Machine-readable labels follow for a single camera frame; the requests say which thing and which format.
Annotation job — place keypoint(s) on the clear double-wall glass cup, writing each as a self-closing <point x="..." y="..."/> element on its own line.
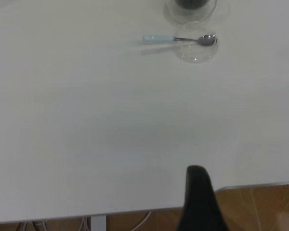
<point x="219" y="14"/>

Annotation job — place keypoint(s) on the small clear glass dish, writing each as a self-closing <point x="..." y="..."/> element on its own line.
<point x="195" y="54"/>

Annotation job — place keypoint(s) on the white table leg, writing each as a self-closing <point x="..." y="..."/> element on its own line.
<point x="98" y="223"/>

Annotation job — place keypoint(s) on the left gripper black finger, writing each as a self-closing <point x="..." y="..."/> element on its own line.
<point x="200" y="204"/>

